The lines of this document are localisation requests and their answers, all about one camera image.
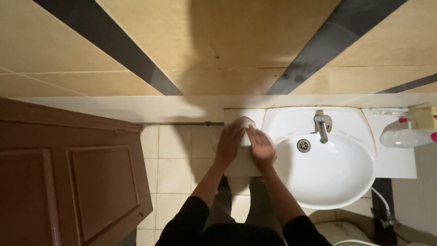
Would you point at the person's left hand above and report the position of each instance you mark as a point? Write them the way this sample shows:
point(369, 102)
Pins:
point(227, 147)

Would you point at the person's right hand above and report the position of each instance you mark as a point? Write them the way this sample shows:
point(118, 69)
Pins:
point(262, 150)

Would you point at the person's left fingers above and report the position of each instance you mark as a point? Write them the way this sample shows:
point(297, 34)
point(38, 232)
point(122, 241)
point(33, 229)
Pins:
point(234, 131)

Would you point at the person's right fingers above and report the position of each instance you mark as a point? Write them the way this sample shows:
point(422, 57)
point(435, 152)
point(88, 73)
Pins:
point(253, 134)

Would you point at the beige cleaning cloth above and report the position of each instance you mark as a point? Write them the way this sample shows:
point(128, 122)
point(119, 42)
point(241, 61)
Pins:
point(248, 120)

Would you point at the metal basin drain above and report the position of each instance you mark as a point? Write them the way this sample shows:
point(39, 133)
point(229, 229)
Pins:
point(303, 145)

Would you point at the dark metal floor rod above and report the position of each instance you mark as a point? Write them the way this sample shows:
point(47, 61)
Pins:
point(177, 123)

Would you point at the chrome basin tap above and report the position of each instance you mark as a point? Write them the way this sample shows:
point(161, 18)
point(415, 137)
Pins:
point(322, 124)

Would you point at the person's grey trousers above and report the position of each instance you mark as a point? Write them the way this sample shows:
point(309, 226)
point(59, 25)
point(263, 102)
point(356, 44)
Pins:
point(263, 205)

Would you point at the white ceramic wash basin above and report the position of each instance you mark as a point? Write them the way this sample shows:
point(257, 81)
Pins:
point(327, 177)

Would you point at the person's black top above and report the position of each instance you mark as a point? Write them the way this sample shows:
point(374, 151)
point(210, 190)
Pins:
point(191, 225)

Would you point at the white toilet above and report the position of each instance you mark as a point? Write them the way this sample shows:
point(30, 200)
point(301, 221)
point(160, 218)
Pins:
point(341, 234)

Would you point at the clear plastic soap dish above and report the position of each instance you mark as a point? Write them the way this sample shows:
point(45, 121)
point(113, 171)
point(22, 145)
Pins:
point(389, 111)

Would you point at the clear spray bottle pink trigger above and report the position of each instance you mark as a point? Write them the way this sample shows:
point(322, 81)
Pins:
point(406, 138)

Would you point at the metal angle valve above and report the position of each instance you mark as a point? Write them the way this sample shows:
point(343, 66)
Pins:
point(388, 220)

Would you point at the brown wooden door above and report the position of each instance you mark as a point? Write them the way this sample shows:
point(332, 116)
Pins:
point(68, 184)

